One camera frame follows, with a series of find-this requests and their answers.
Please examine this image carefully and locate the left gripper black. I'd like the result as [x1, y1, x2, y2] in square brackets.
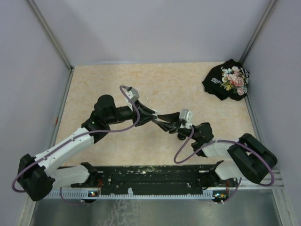
[106, 100, 158, 127]

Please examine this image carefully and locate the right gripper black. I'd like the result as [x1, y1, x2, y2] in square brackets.
[154, 112, 198, 141]

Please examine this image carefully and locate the black earbud case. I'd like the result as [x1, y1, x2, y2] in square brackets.
[177, 133, 186, 140]

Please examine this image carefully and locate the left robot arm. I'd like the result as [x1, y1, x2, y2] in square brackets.
[12, 91, 158, 202]

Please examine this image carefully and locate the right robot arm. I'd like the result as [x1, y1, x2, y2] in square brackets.
[153, 110, 278, 186]

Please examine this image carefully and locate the black floral cloth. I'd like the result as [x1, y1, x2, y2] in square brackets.
[202, 59, 250, 101]

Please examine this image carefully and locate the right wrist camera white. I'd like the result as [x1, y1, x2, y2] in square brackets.
[179, 109, 192, 129]

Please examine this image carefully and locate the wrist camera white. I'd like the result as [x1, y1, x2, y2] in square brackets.
[125, 87, 140, 107]
[179, 109, 192, 129]

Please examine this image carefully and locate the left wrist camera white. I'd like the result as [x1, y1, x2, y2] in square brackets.
[125, 87, 140, 107]

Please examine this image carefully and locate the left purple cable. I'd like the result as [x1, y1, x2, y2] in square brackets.
[11, 85, 142, 206]

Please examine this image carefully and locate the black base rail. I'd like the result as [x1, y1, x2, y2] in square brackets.
[71, 164, 226, 195]

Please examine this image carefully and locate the aluminium frame post left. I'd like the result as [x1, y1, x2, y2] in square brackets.
[25, 0, 73, 72]

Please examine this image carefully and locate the aluminium frame post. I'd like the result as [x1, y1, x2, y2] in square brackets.
[239, 0, 278, 64]
[25, 0, 73, 72]

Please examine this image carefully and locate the aluminium frame post right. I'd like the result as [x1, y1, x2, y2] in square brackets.
[239, 0, 278, 64]

